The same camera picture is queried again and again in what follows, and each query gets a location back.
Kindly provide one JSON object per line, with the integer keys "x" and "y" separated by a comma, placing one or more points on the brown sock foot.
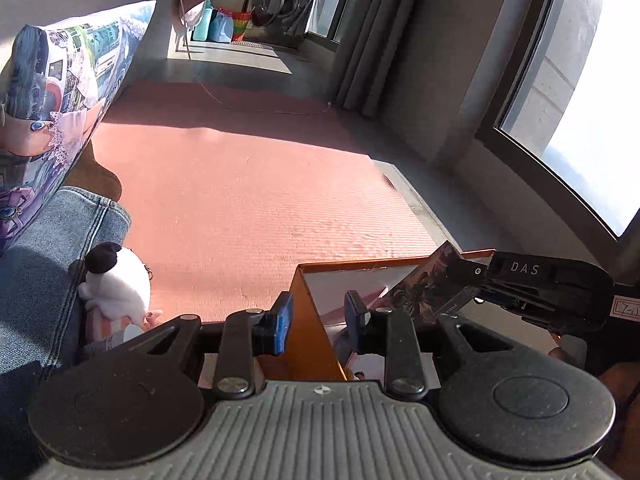
{"x": 93, "y": 177}

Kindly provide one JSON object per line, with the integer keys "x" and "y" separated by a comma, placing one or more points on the white dog plush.
{"x": 116, "y": 292}

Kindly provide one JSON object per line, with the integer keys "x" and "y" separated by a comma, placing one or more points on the colourful bags by wall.
{"x": 220, "y": 25}

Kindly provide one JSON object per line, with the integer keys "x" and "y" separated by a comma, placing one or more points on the orange cardboard box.
{"x": 319, "y": 290}

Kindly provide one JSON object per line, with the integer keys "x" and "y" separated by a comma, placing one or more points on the anime print pillow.
{"x": 63, "y": 79}

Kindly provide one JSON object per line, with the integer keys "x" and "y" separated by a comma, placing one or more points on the window frame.
{"x": 565, "y": 119}

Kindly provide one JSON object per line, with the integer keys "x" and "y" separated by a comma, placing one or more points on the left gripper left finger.
{"x": 248, "y": 334}

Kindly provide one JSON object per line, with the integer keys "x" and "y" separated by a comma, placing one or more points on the white lotion tube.
{"x": 111, "y": 342}

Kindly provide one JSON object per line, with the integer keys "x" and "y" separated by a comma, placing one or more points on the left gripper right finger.
{"x": 389, "y": 333}

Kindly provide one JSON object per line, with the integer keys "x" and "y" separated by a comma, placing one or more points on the grey curtain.
{"x": 373, "y": 33}

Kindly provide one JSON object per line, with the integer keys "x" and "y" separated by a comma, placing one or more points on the person right hand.
{"x": 621, "y": 449}

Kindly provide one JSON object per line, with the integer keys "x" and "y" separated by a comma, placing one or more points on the pink floor mat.
{"x": 230, "y": 190}

